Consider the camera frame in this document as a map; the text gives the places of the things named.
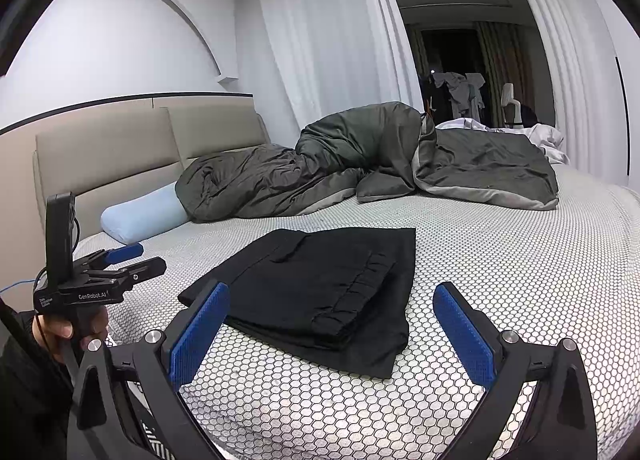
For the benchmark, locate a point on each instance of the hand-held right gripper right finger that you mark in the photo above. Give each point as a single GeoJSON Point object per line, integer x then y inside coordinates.
{"type": "Point", "coordinates": [462, 335]}

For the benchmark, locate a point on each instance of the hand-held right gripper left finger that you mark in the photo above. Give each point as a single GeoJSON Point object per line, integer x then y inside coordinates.
{"type": "Point", "coordinates": [200, 335]}

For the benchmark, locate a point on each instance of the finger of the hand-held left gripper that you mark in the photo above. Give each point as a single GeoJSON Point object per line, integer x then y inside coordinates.
{"type": "Point", "coordinates": [125, 253]}
{"type": "Point", "coordinates": [147, 270]}

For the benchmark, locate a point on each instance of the black pants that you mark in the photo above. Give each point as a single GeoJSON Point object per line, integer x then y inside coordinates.
{"type": "Point", "coordinates": [320, 285]}

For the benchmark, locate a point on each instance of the person's left forearm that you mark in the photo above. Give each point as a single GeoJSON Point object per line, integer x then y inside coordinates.
{"type": "Point", "coordinates": [30, 400]}

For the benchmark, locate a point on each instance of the person's left hand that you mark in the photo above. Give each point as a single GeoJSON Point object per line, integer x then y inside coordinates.
{"type": "Point", "coordinates": [57, 330]}

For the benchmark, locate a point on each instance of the light blue pillow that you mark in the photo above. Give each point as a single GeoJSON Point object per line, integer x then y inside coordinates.
{"type": "Point", "coordinates": [140, 215]}

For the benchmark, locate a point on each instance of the bed with white honeycomb cover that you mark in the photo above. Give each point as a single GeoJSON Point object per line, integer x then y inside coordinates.
{"type": "Point", "coordinates": [500, 265]}

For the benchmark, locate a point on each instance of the beige padded headboard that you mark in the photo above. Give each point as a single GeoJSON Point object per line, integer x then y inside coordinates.
{"type": "Point", "coordinates": [110, 159]}

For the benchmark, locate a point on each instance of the dark grey duvet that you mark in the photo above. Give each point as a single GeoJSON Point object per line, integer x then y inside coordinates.
{"type": "Point", "coordinates": [475, 164]}

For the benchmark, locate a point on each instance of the white bedsheet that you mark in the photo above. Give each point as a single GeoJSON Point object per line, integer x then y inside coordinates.
{"type": "Point", "coordinates": [547, 139]}

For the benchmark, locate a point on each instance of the white chair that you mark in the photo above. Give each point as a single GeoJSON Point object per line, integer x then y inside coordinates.
{"type": "Point", "coordinates": [510, 104]}

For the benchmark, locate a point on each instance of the hanging pale clothes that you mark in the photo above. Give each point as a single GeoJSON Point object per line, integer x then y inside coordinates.
{"type": "Point", "coordinates": [460, 89]}

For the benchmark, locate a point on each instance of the white wardrobe door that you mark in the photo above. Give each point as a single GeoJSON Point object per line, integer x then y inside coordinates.
{"type": "Point", "coordinates": [627, 104]}

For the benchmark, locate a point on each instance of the patterned brown curtain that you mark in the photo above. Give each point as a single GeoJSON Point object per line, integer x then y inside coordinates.
{"type": "Point", "coordinates": [505, 54]}

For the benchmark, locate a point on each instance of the white sheer curtain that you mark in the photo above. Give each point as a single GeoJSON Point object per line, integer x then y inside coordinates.
{"type": "Point", "coordinates": [325, 39]}
{"type": "Point", "coordinates": [555, 64]}

